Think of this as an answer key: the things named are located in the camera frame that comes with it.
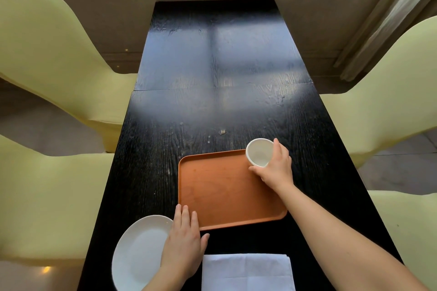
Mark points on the person's right forearm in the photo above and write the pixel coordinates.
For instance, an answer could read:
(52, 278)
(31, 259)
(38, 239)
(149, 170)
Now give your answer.
(341, 243)

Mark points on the orange wooden tray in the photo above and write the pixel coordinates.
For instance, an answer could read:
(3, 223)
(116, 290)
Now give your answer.
(222, 191)

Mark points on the person's left middle finger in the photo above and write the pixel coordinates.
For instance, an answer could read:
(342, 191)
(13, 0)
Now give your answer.
(185, 217)

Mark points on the pale yellow chair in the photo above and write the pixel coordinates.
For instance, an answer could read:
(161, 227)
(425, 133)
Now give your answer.
(409, 226)
(44, 198)
(392, 103)
(51, 55)

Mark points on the person's left hand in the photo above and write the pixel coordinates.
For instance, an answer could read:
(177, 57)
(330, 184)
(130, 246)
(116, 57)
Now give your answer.
(182, 249)

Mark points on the person's left thumb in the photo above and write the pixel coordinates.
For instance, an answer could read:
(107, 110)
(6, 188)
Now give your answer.
(205, 242)

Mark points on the white folded napkin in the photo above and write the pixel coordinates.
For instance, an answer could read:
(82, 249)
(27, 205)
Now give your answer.
(245, 273)

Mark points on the person's left forearm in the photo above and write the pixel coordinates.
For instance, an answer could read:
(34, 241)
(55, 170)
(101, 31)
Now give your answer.
(167, 282)

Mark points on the grey striped curtain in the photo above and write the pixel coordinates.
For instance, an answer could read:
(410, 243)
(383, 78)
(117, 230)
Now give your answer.
(392, 14)

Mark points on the white oval plate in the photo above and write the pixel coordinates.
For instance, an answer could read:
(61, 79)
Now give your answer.
(136, 256)

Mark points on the person's right thumb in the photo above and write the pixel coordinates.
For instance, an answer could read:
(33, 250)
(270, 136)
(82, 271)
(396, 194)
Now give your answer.
(259, 171)

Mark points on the person's right hand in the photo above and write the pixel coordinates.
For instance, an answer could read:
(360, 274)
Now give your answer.
(278, 173)

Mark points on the small white ceramic cup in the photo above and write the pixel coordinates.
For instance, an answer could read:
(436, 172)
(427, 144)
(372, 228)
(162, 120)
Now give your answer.
(259, 151)

